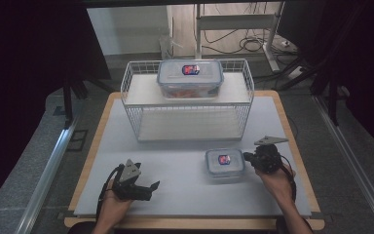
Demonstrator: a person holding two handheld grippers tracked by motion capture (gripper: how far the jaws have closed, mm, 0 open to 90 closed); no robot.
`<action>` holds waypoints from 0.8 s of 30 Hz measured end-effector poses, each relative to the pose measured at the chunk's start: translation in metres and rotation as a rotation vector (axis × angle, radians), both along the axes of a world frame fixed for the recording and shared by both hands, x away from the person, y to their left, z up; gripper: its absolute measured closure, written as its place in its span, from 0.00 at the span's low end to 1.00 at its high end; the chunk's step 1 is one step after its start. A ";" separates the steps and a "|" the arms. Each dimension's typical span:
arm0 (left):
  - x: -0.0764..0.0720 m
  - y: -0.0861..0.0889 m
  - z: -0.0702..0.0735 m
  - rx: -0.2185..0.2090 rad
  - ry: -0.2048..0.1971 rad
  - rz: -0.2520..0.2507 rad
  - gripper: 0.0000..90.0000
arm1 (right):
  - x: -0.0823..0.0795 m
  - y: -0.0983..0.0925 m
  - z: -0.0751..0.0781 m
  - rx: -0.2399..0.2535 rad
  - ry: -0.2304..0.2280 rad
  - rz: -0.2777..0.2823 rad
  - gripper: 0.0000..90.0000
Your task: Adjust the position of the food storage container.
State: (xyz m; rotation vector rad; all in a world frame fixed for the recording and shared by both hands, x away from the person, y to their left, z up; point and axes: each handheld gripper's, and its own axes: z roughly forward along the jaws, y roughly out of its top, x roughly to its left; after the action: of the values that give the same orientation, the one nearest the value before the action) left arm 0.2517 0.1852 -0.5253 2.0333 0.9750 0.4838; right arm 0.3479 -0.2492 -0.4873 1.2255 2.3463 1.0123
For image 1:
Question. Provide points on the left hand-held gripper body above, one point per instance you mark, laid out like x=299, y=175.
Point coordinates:
x=130, y=188

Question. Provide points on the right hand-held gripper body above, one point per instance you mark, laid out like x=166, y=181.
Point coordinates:
x=268, y=157

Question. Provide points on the small clear food container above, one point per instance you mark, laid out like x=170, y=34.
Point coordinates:
x=215, y=169

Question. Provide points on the large clear food container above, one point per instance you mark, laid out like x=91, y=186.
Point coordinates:
x=175, y=79

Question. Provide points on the person's left hand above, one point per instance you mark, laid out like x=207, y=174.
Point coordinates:
x=112, y=208

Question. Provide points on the person's right hand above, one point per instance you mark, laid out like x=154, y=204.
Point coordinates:
x=279, y=185

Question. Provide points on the wooden table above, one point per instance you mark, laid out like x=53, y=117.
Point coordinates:
x=194, y=224

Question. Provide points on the black tripod stand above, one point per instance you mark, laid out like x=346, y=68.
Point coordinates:
x=68, y=97
x=332, y=97

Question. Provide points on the white power strip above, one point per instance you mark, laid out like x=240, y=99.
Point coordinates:
x=294, y=73

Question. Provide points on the clear plastic bag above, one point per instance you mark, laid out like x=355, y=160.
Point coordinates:
x=166, y=45

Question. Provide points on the white metal stand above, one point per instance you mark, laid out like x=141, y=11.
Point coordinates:
x=233, y=21

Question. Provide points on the dark monitor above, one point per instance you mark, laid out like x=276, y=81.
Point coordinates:
x=292, y=19

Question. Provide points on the black curtain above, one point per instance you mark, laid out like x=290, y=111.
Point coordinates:
x=29, y=48

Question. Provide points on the aluminium rail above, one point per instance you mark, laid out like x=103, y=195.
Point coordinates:
x=45, y=178
x=354, y=169

